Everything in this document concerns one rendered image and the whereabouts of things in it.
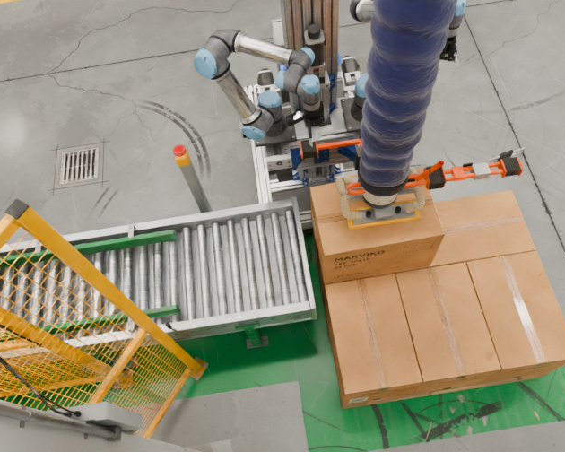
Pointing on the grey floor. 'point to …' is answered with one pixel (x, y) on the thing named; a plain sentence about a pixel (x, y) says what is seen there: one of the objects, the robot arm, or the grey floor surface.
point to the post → (193, 181)
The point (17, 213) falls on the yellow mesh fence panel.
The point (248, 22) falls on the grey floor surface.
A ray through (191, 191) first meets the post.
